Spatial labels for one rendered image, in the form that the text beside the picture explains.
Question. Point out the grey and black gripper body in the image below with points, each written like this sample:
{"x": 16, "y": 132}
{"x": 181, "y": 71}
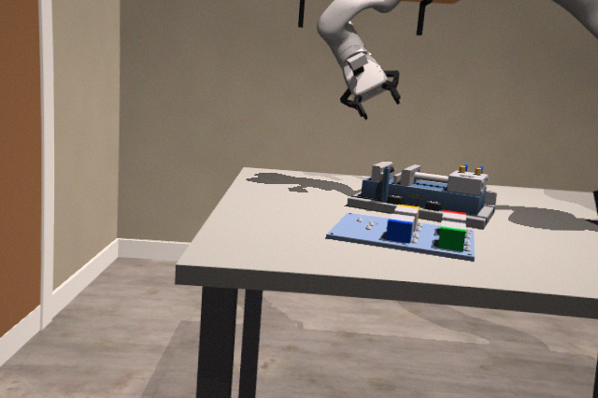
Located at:
{"x": 368, "y": 83}

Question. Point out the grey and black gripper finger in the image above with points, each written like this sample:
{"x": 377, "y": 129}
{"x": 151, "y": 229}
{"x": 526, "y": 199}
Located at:
{"x": 355, "y": 104}
{"x": 390, "y": 86}

